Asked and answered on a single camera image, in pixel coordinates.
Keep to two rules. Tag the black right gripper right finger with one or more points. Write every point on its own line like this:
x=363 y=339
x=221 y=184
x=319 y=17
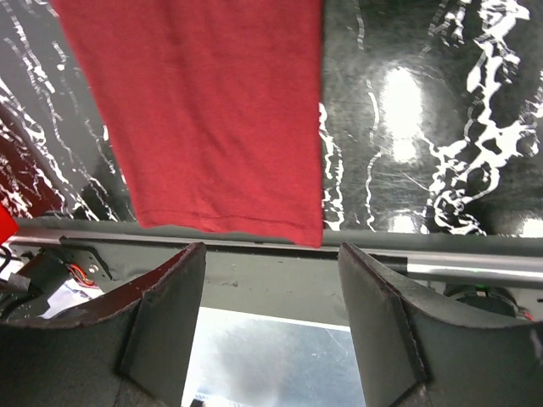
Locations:
x=416 y=347

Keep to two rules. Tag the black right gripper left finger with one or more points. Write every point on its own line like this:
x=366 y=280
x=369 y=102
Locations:
x=128 y=347

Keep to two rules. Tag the dark red t shirt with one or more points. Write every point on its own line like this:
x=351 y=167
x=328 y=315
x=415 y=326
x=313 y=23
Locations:
x=211 y=108

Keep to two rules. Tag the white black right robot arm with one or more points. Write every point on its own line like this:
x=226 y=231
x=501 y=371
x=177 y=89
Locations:
x=488 y=297

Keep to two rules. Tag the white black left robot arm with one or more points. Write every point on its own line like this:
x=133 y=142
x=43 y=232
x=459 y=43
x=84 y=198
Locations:
x=44 y=283

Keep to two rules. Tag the red plastic bin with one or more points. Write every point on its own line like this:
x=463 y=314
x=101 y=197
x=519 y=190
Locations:
x=8 y=226

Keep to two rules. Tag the black marbled table mat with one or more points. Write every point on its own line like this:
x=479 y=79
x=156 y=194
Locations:
x=431 y=119

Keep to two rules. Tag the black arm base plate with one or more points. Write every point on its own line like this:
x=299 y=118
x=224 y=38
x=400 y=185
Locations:
x=272 y=277

